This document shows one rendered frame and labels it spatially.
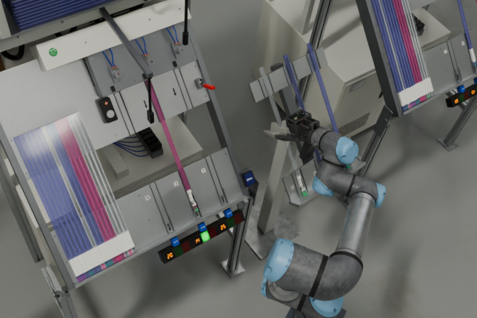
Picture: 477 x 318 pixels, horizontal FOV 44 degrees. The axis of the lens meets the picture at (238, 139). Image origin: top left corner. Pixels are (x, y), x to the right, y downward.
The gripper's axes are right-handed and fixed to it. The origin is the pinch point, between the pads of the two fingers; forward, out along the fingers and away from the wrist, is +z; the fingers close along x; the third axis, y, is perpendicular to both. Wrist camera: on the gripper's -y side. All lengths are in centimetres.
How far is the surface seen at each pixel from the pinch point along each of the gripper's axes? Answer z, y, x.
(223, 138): 10.4, -1.2, 17.8
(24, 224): 71, -32, 85
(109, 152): 48, -7, 48
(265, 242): 39, -85, -6
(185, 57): 14.3, 31.7, 22.4
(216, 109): 12.6, 9.6, 17.0
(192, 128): 107, -51, -16
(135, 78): 15, 32, 41
